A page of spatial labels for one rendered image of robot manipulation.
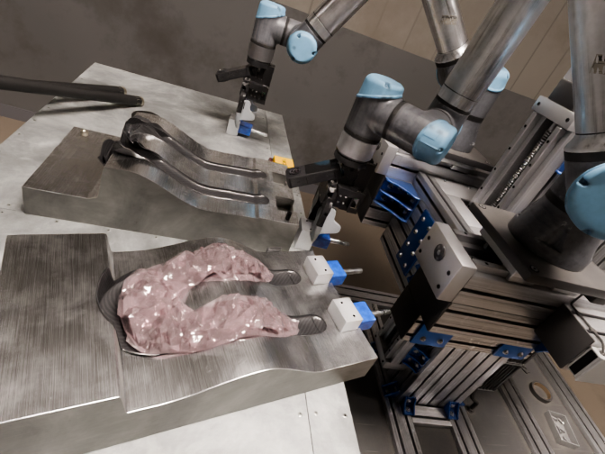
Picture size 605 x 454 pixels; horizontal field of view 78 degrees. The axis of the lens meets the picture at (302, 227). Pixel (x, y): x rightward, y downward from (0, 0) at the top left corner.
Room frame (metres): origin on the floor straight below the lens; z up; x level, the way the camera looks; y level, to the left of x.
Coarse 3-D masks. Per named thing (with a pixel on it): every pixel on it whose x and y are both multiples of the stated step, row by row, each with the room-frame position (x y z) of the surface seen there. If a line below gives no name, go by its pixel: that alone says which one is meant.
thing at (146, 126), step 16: (128, 128) 0.63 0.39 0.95; (144, 128) 0.67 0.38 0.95; (160, 128) 0.72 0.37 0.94; (112, 144) 0.65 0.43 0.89; (128, 144) 0.61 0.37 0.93; (176, 144) 0.73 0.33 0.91; (144, 160) 0.58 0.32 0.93; (160, 160) 0.62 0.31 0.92; (192, 160) 0.71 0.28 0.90; (208, 160) 0.76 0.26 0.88; (176, 176) 0.62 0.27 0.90; (256, 176) 0.78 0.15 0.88; (208, 192) 0.65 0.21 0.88; (224, 192) 0.67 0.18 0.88; (240, 192) 0.68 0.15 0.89
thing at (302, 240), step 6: (300, 222) 0.72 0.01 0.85; (306, 222) 0.72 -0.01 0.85; (312, 222) 0.73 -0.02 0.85; (300, 228) 0.71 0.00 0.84; (306, 228) 0.70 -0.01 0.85; (300, 234) 0.69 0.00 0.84; (306, 234) 0.69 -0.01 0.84; (324, 234) 0.73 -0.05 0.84; (294, 240) 0.71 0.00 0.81; (300, 240) 0.69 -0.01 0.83; (306, 240) 0.69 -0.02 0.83; (318, 240) 0.71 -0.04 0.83; (324, 240) 0.71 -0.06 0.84; (330, 240) 0.73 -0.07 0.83; (336, 240) 0.74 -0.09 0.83; (294, 246) 0.69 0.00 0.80; (300, 246) 0.69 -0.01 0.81; (306, 246) 0.70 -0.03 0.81; (318, 246) 0.71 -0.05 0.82; (324, 246) 0.71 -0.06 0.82
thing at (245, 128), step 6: (234, 114) 1.16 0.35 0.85; (234, 120) 1.13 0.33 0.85; (240, 120) 1.14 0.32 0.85; (228, 126) 1.12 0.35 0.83; (234, 126) 1.13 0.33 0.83; (240, 126) 1.13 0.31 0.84; (246, 126) 1.14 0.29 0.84; (228, 132) 1.12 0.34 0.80; (234, 132) 1.13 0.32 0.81; (240, 132) 1.14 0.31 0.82; (246, 132) 1.14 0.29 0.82; (258, 132) 1.16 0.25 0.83; (264, 132) 1.17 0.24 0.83
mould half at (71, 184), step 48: (96, 144) 0.68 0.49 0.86; (144, 144) 0.63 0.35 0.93; (192, 144) 0.78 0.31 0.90; (48, 192) 0.49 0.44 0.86; (96, 192) 0.53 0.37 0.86; (144, 192) 0.54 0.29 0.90; (192, 192) 0.61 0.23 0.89; (288, 192) 0.76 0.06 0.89; (192, 240) 0.58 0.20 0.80; (240, 240) 0.61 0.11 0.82; (288, 240) 0.64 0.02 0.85
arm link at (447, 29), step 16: (432, 0) 1.22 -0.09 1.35; (448, 0) 1.22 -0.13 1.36; (432, 16) 1.24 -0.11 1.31; (448, 16) 1.23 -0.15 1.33; (432, 32) 1.26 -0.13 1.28; (448, 32) 1.23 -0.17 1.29; (464, 32) 1.26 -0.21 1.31; (448, 48) 1.24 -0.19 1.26; (464, 48) 1.24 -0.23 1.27; (448, 64) 1.24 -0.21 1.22
